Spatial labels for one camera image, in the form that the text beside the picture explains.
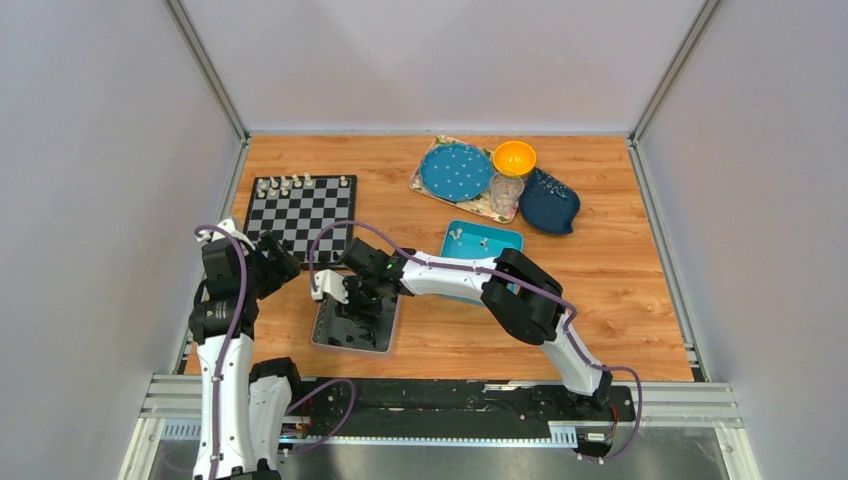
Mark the blue plastic bin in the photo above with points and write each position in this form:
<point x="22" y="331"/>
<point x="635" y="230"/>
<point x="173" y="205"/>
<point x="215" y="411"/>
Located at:
<point x="468" y="246"/>

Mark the silver metal tray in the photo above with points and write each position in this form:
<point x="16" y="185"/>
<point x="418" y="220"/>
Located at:
<point x="367" y="336"/>

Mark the yellow bowl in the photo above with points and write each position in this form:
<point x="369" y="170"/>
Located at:
<point x="514" y="158"/>

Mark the light blue dotted plate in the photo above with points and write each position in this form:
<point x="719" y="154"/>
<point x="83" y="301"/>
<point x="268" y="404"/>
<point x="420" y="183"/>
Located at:
<point x="455" y="172"/>

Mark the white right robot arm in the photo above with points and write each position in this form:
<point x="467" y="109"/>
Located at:
<point x="527" y="302"/>

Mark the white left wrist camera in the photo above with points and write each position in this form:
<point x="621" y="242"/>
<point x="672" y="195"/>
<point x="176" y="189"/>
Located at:
<point x="227" y="228"/>

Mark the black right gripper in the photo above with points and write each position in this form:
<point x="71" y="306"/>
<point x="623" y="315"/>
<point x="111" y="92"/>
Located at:
<point x="353" y="308"/>

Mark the black and white chessboard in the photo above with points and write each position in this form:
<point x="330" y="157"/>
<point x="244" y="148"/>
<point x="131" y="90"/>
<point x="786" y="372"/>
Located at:
<point x="300" y="216"/>

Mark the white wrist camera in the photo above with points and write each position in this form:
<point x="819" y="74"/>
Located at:
<point x="329" y="284"/>
<point x="227" y="228"/>

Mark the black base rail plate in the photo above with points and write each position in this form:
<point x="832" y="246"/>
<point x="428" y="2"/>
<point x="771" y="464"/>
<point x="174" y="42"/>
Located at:
<point x="451" y="409"/>

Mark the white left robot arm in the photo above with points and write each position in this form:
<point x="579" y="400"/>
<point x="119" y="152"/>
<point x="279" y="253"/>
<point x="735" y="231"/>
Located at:
<point x="243" y="403"/>

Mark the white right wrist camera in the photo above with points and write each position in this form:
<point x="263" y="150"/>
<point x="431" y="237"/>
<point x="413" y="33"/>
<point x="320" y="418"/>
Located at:
<point x="329" y="284"/>

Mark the floral rectangular tray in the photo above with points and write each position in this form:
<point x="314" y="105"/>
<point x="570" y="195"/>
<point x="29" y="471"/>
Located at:
<point x="480" y="205"/>

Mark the clear glass cup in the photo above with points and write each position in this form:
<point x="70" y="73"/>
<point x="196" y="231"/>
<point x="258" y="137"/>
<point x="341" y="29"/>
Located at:
<point x="505" y="192"/>

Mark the dark blue leaf plate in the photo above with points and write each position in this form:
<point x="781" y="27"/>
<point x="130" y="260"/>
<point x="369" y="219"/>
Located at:
<point x="548" y="205"/>

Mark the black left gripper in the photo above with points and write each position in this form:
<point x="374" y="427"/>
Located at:
<point x="280" y="269"/>

